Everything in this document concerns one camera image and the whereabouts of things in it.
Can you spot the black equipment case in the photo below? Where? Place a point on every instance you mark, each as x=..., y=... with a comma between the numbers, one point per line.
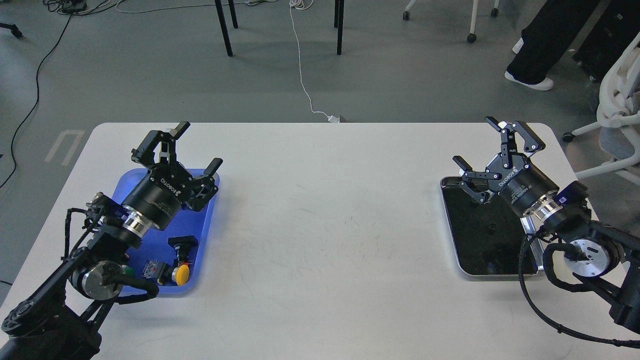
x=612, y=34

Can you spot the white office chair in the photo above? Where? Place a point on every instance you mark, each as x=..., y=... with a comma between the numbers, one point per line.
x=618, y=109

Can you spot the white chair base with casters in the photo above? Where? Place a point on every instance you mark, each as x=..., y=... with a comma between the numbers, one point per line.
x=459, y=16

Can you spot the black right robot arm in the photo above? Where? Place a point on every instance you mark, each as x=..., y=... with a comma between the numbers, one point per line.
x=584, y=254

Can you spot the black push button switch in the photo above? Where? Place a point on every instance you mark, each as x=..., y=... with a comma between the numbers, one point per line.
x=182, y=245

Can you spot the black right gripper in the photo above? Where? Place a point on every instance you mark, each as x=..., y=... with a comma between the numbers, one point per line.
x=522, y=187

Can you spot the yellow push button switch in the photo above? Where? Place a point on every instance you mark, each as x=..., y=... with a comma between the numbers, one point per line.
x=173, y=275

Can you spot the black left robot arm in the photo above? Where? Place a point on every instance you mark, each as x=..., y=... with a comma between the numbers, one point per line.
x=62, y=318

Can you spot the blue plastic tray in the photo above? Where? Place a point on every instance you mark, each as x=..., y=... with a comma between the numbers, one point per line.
x=155, y=245

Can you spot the silver metal tray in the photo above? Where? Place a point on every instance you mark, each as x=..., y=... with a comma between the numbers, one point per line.
x=486, y=238

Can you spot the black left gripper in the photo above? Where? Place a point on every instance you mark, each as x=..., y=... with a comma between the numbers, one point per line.
x=163, y=192

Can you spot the person in black trousers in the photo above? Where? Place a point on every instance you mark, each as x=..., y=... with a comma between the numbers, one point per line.
x=543, y=42

